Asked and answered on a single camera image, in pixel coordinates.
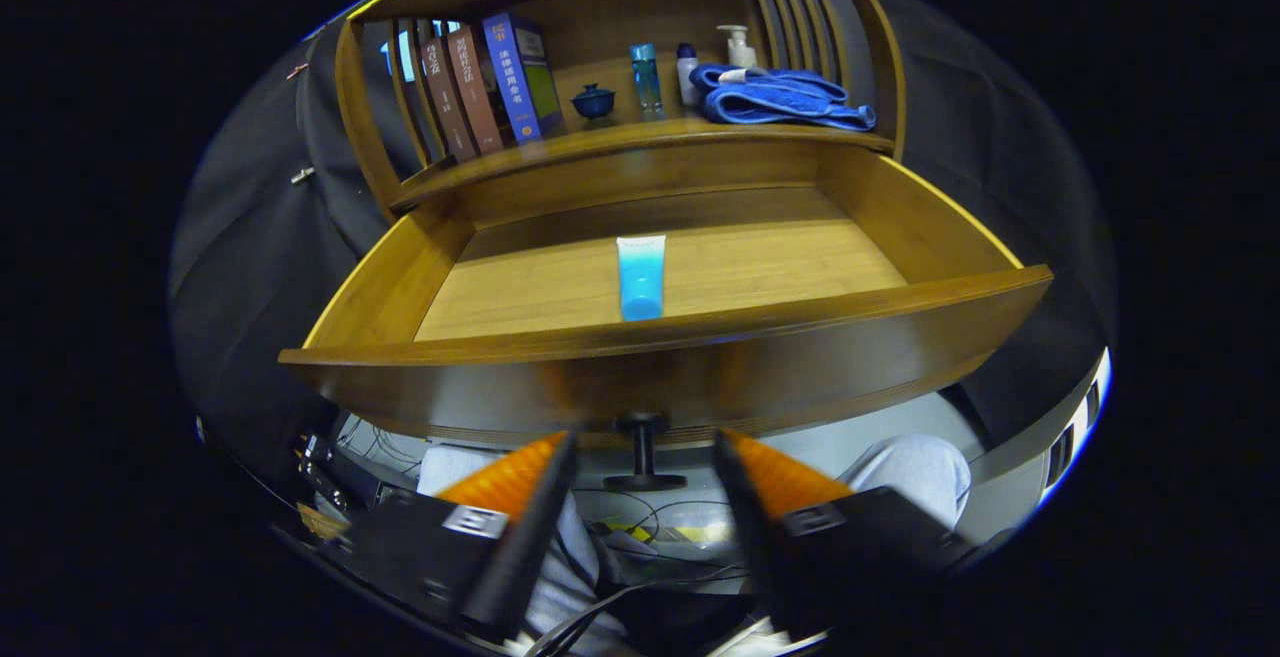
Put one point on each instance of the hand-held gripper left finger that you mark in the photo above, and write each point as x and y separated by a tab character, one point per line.
525	537

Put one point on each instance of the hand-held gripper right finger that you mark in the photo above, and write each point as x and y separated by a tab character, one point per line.
760	537

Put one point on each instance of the wooden drawer with black knob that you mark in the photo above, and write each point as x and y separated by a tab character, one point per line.
760	267

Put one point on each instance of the blue cosmetic tube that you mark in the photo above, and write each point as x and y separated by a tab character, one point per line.
641	282

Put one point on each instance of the wooden countertop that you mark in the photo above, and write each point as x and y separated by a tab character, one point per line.
620	137

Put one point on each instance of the person's right leg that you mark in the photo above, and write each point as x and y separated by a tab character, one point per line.
915	477

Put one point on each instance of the grey and white unit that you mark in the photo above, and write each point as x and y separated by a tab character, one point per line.
1070	437

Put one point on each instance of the silver cloth clip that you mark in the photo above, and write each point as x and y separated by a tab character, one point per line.
302	175

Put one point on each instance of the blue lidded teacup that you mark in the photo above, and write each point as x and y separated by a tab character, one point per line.
593	102

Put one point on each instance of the folded blue towel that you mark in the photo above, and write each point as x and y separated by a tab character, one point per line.
780	97

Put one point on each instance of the reddish brown book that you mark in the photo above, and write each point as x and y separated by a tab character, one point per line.
475	87

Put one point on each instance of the thick blue book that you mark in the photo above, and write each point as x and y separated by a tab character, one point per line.
512	77

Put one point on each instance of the white bottle with blue cap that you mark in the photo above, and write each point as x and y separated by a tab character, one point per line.
687	77

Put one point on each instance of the clear bottle with teal cap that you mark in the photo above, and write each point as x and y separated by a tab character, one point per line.
646	82

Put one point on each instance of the white pump bottle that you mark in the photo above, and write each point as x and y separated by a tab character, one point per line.
740	49

